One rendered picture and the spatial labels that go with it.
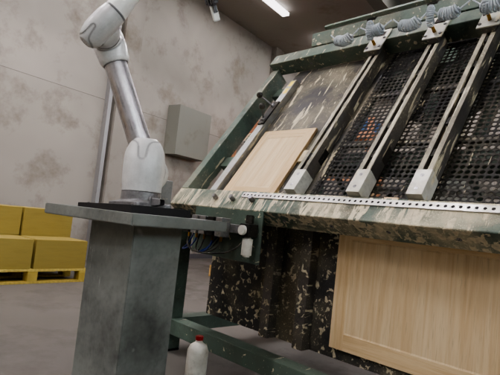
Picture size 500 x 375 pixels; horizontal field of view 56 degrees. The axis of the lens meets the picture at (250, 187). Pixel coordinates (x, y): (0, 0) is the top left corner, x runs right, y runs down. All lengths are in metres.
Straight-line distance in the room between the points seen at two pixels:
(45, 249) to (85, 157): 2.15
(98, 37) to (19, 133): 4.01
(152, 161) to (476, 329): 1.33
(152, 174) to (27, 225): 3.13
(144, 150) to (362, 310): 1.12
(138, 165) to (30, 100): 4.33
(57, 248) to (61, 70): 2.55
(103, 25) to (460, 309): 1.75
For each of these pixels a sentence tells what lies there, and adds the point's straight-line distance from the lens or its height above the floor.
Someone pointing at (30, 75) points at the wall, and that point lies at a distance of 6.13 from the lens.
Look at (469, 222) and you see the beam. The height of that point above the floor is 0.84.
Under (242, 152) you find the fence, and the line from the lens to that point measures 2.64.
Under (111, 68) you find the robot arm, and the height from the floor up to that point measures 1.35.
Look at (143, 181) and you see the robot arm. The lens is 1.82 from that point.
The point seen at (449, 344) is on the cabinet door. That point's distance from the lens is 1.94.
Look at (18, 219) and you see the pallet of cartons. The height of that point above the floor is 0.53.
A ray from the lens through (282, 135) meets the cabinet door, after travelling 2.60.
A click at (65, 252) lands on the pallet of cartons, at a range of 4.68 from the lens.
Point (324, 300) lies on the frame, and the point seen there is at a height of 0.44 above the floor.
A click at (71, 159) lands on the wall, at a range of 6.33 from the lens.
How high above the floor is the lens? 0.78
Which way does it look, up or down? 4 degrees up
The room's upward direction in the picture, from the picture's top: 6 degrees clockwise
